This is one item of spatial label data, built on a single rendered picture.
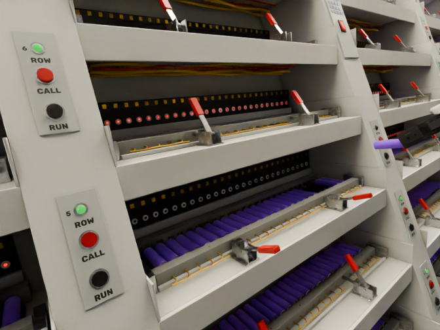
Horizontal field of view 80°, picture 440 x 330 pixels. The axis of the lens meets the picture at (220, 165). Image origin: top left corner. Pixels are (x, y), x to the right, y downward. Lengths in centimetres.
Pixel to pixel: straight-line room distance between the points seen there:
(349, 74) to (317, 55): 12
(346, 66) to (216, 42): 40
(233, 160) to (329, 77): 45
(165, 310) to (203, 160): 20
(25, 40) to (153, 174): 21
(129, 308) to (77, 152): 19
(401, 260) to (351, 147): 31
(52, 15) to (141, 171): 22
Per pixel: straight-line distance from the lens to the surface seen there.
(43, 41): 39
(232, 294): 41
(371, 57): 96
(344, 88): 78
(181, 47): 46
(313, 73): 83
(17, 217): 34
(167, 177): 37
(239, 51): 53
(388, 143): 64
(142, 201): 51
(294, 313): 59
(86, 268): 33
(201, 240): 47
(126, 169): 35
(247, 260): 42
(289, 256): 48
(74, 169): 34
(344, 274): 71
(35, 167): 34
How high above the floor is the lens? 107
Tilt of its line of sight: 4 degrees up
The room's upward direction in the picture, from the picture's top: 17 degrees counter-clockwise
